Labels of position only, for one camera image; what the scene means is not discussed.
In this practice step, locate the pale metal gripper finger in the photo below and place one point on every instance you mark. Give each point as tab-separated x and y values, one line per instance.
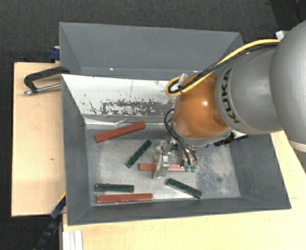
163	168
158	154

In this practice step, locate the red-brown flat block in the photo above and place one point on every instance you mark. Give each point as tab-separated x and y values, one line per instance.
124	198
146	166
119	132

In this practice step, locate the dark green flat block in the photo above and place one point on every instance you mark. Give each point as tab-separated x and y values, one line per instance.
183	188
138	153
114	188

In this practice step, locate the grey metal bin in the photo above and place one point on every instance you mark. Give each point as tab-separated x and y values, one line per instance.
142	48

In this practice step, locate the pale wood flat board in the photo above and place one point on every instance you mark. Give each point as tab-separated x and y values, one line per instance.
37	139

